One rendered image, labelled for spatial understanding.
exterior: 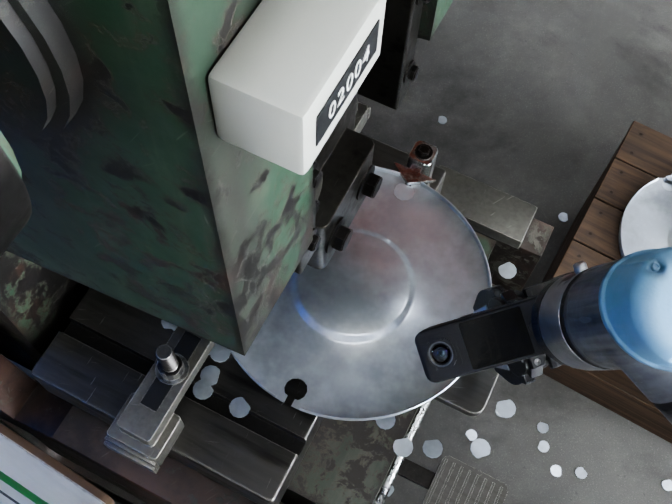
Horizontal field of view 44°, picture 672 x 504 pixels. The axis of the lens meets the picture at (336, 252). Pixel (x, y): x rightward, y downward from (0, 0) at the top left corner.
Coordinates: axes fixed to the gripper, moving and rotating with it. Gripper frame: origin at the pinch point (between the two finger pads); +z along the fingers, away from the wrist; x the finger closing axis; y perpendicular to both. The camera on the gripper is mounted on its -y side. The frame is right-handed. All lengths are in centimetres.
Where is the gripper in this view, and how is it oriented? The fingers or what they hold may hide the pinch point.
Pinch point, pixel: (476, 339)
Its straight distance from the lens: 84.0
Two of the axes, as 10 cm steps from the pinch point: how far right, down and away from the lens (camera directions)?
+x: -3.2, -9.4, 0.9
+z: -1.4, 1.4, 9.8
